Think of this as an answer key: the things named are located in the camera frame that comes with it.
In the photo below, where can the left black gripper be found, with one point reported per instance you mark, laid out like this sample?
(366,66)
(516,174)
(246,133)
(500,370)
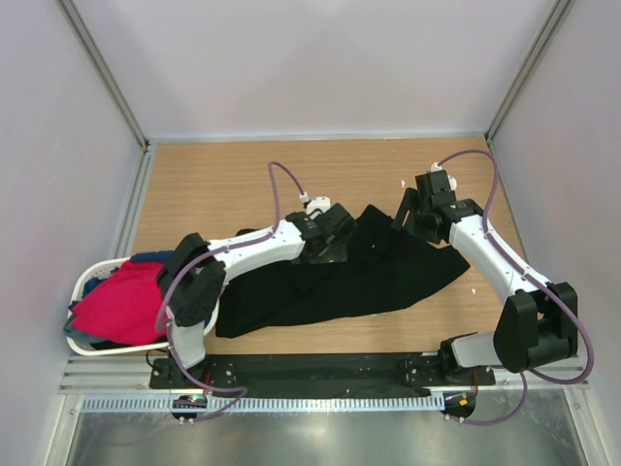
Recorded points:
(336,253)

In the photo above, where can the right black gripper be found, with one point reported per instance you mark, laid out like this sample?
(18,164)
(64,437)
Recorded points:
(411,202)

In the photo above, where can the black t shirt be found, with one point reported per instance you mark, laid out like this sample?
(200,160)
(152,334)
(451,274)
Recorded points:
(386,270)

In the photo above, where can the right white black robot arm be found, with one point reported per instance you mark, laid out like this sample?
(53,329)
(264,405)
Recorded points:
(535,325)

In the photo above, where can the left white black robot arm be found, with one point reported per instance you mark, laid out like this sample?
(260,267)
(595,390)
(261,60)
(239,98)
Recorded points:
(195,275)

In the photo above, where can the blue t shirt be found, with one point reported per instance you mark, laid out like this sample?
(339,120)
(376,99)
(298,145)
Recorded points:
(148,256)

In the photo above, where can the pink t shirt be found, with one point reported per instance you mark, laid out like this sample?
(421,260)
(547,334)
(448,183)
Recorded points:
(121,306)

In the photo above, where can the white perforated laundry basket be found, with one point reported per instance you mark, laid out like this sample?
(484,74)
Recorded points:
(114,306)

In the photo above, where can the grey t shirt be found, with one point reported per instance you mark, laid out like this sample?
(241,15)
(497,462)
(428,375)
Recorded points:
(70,331)

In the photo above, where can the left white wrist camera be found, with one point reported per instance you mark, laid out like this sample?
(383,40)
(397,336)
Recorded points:
(312,204)

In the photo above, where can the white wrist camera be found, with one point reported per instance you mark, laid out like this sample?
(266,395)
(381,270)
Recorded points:
(312,204)
(436,167)

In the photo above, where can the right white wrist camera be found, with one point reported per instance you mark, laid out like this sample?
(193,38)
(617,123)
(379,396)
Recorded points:
(436,167)

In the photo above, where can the left aluminium frame post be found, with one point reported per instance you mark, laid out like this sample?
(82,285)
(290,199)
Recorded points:
(76,22)

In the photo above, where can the aluminium frame post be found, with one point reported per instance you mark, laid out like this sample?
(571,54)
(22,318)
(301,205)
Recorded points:
(552,23)
(76,22)

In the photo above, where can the slotted grey cable duct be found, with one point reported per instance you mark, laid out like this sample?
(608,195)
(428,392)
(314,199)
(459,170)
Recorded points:
(192,404)

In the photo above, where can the right aluminium frame post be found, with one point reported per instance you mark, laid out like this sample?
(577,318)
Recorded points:
(552,23)

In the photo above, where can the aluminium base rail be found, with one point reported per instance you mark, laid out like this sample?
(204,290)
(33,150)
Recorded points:
(131,374)

